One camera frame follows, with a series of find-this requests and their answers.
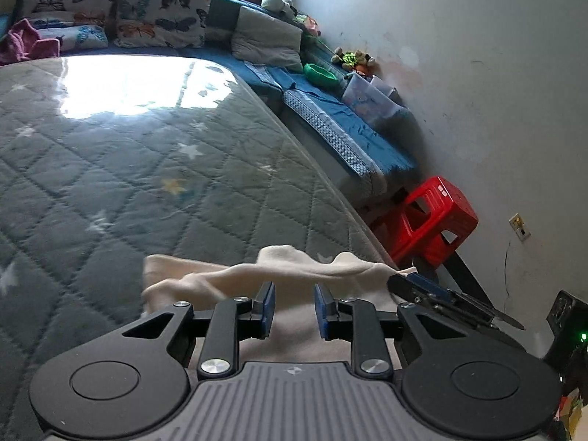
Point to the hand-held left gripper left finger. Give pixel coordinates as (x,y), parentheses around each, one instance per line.
(269,308)

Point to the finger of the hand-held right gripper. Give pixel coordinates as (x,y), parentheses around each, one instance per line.
(404,288)
(429,285)

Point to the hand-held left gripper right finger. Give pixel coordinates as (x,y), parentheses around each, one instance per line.
(323,312)

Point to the cream knit garment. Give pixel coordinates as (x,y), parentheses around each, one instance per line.
(285,271)

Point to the red plastic stool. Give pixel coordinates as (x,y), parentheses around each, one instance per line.
(441,211)

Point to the blue corner sofa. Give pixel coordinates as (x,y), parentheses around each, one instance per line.
(367,142)

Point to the grey quilted star-print mat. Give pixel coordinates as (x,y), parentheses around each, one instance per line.
(138,170)

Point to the clear plastic storage box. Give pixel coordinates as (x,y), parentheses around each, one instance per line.
(372,99)

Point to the green plastic basin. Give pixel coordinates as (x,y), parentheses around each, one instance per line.
(321,76)

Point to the brown and green plush toys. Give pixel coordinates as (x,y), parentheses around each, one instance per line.
(353,59)

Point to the grey cushion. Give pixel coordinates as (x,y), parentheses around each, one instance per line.
(268,39)

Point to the green and orange toy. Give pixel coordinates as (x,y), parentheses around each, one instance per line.
(308,25)

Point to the white plush toy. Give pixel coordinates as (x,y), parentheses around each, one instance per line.
(277,2)

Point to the large butterfly print cushion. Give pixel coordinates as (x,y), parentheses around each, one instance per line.
(161,14)

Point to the pink cloth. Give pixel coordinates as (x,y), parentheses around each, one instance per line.
(23,43)

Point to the white wall outlet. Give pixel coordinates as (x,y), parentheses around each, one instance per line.
(520,227)

